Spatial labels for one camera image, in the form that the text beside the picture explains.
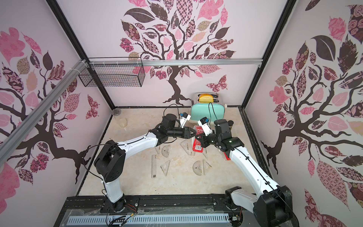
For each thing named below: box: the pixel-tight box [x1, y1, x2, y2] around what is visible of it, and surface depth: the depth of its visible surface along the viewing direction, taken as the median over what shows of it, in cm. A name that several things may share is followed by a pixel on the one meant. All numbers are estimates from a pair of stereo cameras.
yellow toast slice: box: [198, 93, 215, 104], surface depth 100 cm
